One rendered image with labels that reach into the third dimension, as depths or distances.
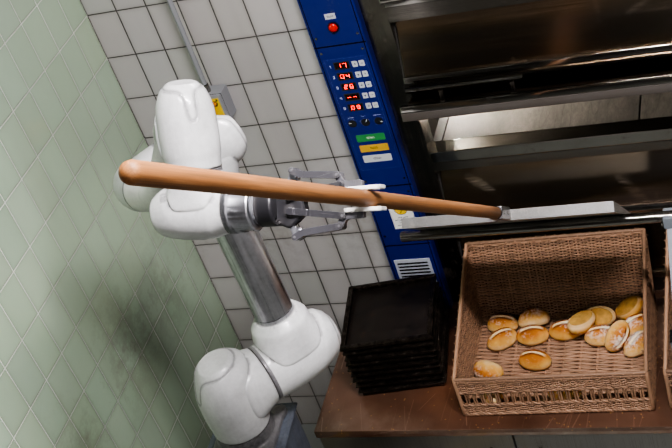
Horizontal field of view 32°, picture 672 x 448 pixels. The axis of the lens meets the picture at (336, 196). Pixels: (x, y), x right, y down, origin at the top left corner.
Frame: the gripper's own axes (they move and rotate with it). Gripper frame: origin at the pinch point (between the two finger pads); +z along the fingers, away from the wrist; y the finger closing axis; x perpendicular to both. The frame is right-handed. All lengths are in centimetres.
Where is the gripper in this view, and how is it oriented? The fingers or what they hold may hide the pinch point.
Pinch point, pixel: (365, 198)
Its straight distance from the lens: 206.7
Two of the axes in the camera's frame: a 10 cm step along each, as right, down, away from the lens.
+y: 0.6, 10.0, -0.6
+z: 9.3, -0.7, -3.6
